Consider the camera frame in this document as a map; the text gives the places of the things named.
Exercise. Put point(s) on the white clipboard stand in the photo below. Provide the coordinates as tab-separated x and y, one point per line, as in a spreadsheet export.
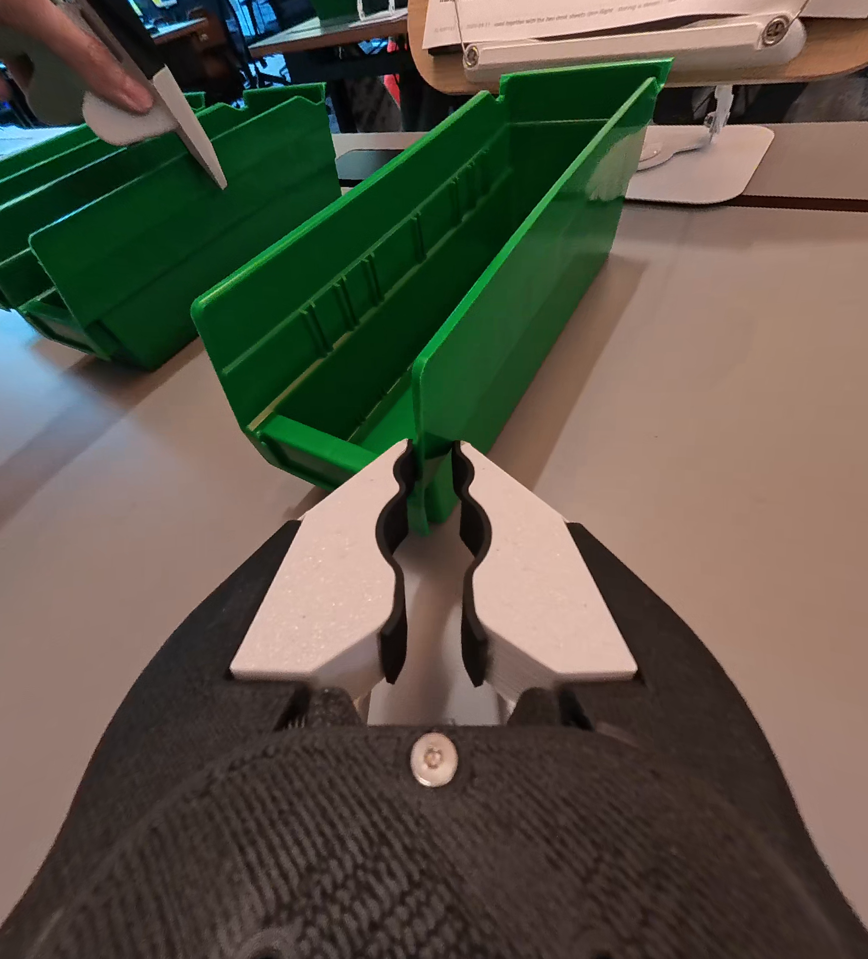
734	165

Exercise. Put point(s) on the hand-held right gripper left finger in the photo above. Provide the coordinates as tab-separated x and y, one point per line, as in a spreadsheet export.
321	599

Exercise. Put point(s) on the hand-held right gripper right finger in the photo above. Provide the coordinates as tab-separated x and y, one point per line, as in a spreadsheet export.
546	599

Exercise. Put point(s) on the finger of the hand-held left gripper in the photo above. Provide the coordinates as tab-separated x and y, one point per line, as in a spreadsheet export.
183	112

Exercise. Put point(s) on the grey desk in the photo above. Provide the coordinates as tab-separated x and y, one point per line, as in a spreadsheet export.
741	412

